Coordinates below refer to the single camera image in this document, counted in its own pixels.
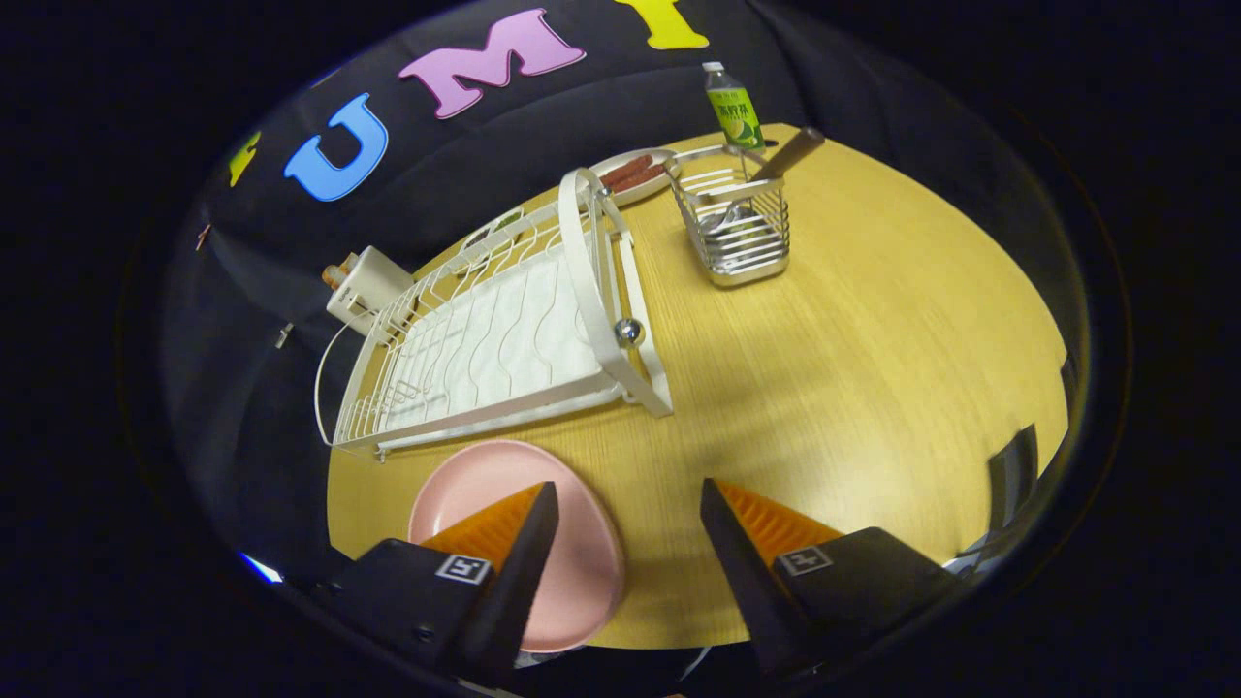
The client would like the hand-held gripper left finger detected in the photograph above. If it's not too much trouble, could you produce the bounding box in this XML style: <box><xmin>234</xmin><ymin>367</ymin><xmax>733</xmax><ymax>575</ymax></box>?
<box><xmin>318</xmin><ymin>481</ymin><xmax>561</xmax><ymax>683</ymax></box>

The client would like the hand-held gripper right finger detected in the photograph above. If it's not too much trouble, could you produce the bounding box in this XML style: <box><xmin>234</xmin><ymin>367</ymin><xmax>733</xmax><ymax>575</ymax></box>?
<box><xmin>700</xmin><ymin>477</ymin><xmax>963</xmax><ymax>682</ymax></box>

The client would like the pink plate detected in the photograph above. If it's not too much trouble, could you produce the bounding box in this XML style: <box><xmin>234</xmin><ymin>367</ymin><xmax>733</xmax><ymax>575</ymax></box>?
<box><xmin>407</xmin><ymin>439</ymin><xmax>627</xmax><ymax>653</ymax></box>

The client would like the white wire dish rack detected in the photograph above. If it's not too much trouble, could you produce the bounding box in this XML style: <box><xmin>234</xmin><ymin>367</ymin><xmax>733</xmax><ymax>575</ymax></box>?
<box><xmin>314</xmin><ymin>167</ymin><xmax>676</xmax><ymax>462</ymax></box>

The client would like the metal wire basket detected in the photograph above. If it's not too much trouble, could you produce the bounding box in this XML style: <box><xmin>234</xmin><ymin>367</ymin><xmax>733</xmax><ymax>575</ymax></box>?
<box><xmin>669</xmin><ymin>144</ymin><xmax>792</xmax><ymax>289</ymax></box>

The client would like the metal spoon with brown handle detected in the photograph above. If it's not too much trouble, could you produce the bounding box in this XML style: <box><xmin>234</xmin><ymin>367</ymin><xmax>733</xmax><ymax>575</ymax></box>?
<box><xmin>698</xmin><ymin>126</ymin><xmax>827</xmax><ymax>239</ymax></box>

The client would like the white plate with sausages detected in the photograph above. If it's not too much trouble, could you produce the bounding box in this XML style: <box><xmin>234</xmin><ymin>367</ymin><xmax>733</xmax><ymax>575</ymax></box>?
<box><xmin>589</xmin><ymin>148</ymin><xmax>682</xmax><ymax>207</ymax></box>

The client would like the dark chair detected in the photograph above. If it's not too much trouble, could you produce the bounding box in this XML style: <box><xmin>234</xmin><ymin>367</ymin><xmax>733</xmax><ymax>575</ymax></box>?
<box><xmin>986</xmin><ymin>424</ymin><xmax>1041</xmax><ymax>546</ymax></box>

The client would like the white toaster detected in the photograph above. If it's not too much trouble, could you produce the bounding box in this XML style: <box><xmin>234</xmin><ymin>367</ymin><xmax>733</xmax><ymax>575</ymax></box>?
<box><xmin>325</xmin><ymin>245</ymin><xmax>415</xmax><ymax>337</ymax></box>

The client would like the white compartment tray with beans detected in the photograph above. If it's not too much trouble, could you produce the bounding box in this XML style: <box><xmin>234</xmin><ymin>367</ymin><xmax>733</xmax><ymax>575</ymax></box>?
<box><xmin>463</xmin><ymin>207</ymin><xmax>530</xmax><ymax>251</ymax></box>

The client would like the black backdrop cloth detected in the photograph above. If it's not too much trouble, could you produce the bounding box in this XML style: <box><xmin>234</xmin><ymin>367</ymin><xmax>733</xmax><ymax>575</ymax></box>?
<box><xmin>160</xmin><ymin>0</ymin><xmax>971</xmax><ymax>583</ymax></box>

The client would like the green label drink bottle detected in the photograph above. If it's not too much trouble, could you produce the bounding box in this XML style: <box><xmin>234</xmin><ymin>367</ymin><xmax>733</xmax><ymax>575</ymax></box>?
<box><xmin>703</xmin><ymin>61</ymin><xmax>767</xmax><ymax>152</ymax></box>

